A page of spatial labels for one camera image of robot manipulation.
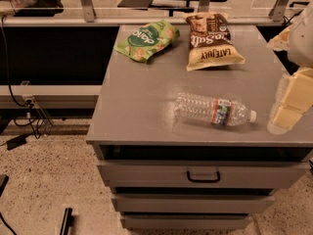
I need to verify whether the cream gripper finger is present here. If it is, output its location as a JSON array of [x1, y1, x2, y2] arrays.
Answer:
[[271, 68, 313, 130], [267, 26, 291, 51]]

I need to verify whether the brown chip bag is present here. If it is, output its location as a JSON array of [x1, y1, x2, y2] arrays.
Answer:
[[183, 12, 246, 71]]

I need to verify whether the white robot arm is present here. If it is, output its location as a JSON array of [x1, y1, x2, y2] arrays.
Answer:
[[267, 4, 313, 134]]

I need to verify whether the clear plastic water bottle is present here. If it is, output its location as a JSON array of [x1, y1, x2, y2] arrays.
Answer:
[[174, 92, 257, 126]]

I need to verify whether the green snack bag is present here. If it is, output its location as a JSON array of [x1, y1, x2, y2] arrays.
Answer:
[[113, 20, 180, 63]]

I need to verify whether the grey drawer cabinet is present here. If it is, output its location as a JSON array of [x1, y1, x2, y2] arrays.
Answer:
[[87, 25, 313, 229]]

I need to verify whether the black bar on floor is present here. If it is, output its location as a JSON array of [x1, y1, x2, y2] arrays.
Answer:
[[60, 208, 74, 235]]

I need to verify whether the black power adapter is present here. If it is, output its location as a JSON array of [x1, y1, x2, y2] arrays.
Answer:
[[6, 134, 27, 150]]

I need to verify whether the metal railing frame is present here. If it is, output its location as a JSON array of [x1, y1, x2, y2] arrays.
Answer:
[[1, 0, 290, 26]]

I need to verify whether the black drawer handle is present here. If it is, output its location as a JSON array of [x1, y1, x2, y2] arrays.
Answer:
[[186, 171, 221, 184]]

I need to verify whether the black cable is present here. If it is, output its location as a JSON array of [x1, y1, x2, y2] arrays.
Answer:
[[0, 15, 45, 140]]

